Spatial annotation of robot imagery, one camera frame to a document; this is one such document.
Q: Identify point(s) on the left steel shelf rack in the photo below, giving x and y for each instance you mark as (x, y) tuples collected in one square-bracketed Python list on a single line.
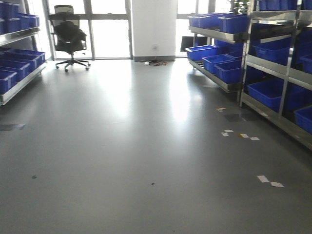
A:
[(20, 60)]

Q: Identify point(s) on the blue bin far rack middle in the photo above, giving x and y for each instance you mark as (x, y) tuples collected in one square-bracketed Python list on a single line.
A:
[(199, 52)]

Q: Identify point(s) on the blue bin rack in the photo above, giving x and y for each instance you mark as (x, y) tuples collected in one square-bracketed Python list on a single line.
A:
[(269, 93), (234, 24), (199, 52)]

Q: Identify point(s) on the right far steel rack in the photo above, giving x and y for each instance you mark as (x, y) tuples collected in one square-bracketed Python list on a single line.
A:
[(224, 68)]

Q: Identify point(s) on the blue bin near rack bottom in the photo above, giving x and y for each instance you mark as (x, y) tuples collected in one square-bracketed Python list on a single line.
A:
[(269, 93)]

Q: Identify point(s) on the black office chair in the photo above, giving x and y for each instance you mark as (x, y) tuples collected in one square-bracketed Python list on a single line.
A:
[(70, 38)]

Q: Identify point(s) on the blue bin far rack top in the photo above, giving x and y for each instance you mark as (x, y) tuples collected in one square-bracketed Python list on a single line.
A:
[(234, 24)]

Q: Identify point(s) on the right near steel rack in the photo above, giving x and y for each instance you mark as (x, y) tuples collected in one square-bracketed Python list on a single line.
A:
[(279, 45)]

